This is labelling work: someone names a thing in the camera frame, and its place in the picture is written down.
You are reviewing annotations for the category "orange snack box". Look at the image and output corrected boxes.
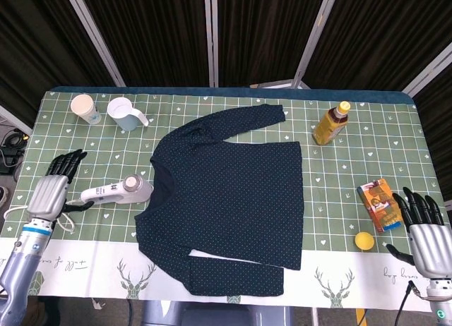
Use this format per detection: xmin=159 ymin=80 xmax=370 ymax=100
xmin=356 ymin=179 xmax=406 ymax=234

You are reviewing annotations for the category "green checkered tablecloth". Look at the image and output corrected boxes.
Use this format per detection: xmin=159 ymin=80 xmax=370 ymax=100
xmin=0 ymin=89 xmax=452 ymax=308

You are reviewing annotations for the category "yellow ball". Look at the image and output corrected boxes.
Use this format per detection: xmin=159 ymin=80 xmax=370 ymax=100
xmin=355 ymin=231 xmax=375 ymax=251

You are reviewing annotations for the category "yellow tea bottle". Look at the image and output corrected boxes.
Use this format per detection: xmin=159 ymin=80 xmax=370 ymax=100
xmin=311 ymin=100 xmax=352 ymax=146

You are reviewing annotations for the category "dark navy dotted shirt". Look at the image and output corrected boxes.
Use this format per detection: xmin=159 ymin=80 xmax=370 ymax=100
xmin=133 ymin=104 xmax=304 ymax=297

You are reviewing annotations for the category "black equipment with cables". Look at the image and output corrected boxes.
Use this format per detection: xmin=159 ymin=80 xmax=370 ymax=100
xmin=0 ymin=128 xmax=28 ymax=175

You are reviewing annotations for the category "white handheld garment steamer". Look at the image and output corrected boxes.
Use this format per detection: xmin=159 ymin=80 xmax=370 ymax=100
xmin=80 ymin=174 xmax=155 ymax=205

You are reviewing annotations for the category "black cable with plug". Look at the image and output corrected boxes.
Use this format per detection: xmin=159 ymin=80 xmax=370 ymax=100
xmin=393 ymin=279 xmax=430 ymax=326

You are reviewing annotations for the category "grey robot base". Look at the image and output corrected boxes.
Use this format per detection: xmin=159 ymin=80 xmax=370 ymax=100
xmin=141 ymin=300 xmax=294 ymax=326

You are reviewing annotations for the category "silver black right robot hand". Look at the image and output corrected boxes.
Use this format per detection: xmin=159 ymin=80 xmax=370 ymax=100
xmin=386 ymin=186 xmax=452 ymax=279

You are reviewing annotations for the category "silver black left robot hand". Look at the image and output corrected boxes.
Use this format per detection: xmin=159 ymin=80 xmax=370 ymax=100
xmin=26 ymin=148 xmax=95 ymax=223

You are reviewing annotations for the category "light blue pitcher white handle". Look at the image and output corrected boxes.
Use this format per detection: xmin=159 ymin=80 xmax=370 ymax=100
xmin=107 ymin=97 xmax=150 ymax=132

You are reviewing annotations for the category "white power cord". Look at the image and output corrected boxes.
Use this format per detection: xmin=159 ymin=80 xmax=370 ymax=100
xmin=3 ymin=198 xmax=84 ymax=235

